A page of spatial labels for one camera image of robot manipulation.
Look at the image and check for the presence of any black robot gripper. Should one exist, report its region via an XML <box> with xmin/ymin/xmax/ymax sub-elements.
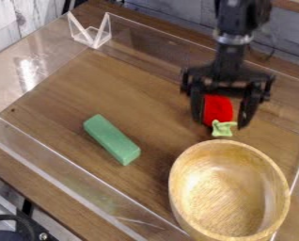
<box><xmin>180</xmin><ymin>43</ymin><xmax>274</xmax><ymax>129</ymax></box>

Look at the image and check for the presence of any red plush strawberry toy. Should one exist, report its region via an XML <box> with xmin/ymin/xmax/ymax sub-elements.
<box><xmin>202</xmin><ymin>95</ymin><xmax>237</xmax><ymax>137</ymax></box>

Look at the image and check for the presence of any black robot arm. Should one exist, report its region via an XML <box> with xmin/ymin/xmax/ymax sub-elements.
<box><xmin>180</xmin><ymin>0</ymin><xmax>274</xmax><ymax>129</ymax></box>

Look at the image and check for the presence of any green rectangular block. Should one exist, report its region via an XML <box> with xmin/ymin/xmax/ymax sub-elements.
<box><xmin>82</xmin><ymin>114</ymin><xmax>140</xmax><ymax>166</ymax></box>

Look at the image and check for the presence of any wooden bowl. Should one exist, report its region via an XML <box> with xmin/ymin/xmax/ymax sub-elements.
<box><xmin>168</xmin><ymin>139</ymin><xmax>289</xmax><ymax>241</ymax></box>

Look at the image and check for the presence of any clear acrylic table enclosure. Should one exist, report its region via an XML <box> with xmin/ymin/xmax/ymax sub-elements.
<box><xmin>0</xmin><ymin>11</ymin><xmax>299</xmax><ymax>241</ymax></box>

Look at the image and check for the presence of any black clamp mount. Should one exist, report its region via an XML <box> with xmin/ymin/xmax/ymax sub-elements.
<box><xmin>14</xmin><ymin>211</ymin><xmax>58</xmax><ymax>241</ymax></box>

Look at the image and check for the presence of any black cable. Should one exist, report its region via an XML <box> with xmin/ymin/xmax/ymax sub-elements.
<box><xmin>0</xmin><ymin>213</ymin><xmax>33</xmax><ymax>241</ymax></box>

